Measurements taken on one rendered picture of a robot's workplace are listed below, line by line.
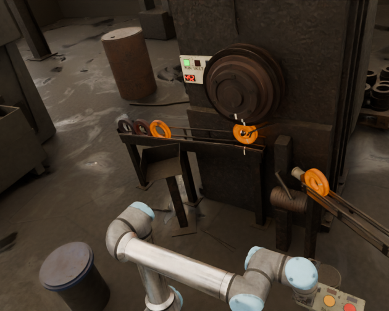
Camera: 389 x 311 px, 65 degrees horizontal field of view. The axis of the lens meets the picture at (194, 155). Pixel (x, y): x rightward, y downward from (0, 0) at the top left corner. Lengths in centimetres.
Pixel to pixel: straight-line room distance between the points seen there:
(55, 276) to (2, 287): 87
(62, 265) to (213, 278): 123
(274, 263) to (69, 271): 130
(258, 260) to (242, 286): 11
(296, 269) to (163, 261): 43
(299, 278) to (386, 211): 170
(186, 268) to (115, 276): 140
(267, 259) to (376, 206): 172
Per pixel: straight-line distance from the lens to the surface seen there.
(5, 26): 380
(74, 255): 209
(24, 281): 279
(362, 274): 229
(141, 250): 117
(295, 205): 191
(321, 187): 170
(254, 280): 102
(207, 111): 211
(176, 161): 214
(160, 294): 162
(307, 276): 104
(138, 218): 130
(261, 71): 165
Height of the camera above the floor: 188
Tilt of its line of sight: 36 degrees down
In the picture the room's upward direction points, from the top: 12 degrees counter-clockwise
